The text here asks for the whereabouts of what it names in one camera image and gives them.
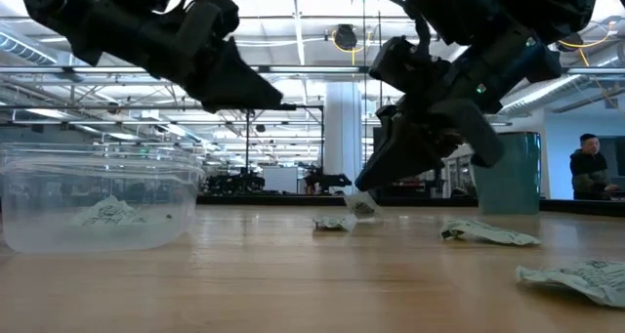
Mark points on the black background robot arm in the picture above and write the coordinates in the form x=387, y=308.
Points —
x=324, y=180
x=234, y=182

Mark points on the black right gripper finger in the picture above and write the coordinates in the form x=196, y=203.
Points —
x=405, y=157
x=476, y=133

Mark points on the white green sweetener packet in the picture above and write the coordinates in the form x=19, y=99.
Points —
x=334, y=222
x=488, y=232
x=107, y=213
x=586, y=281
x=362, y=205

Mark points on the long ceiling light bar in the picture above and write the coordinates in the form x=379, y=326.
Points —
x=312, y=70

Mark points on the white building column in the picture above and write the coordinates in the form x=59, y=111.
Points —
x=343, y=137

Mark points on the white panel board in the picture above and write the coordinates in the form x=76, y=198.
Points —
x=279, y=179

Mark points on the black table rim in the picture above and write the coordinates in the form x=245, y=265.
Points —
x=273, y=200

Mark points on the teal cup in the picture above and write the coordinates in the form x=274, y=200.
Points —
x=517, y=181

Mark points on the clear plastic bin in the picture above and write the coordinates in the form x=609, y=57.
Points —
x=97, y=235

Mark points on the person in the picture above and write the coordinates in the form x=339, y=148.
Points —
x=588, y=172

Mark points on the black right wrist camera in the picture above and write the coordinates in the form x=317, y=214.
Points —
x=405, y=62

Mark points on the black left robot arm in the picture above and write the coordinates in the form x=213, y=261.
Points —
x=97, y=20

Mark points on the dark window panel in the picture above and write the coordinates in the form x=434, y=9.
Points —
x=617, y=157

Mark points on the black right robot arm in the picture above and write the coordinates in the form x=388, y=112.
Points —
x=517, y=15

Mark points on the black metal frame rig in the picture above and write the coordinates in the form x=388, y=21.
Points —
x=247, y=142

